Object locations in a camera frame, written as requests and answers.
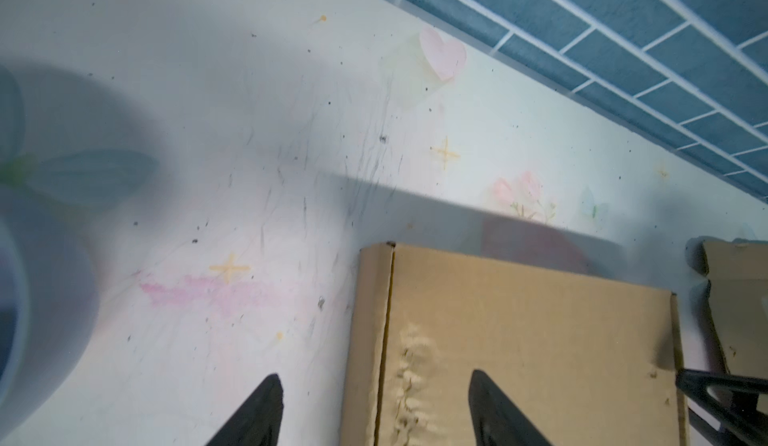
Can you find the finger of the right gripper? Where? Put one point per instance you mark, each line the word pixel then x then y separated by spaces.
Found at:
pixel 730 400

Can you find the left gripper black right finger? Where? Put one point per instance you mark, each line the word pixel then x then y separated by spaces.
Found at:
pixel 496 420

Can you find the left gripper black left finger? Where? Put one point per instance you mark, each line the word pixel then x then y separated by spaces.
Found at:
pixel 258 420

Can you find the brown cardboard box stack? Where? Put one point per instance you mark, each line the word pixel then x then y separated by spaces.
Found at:
pixel 737 298

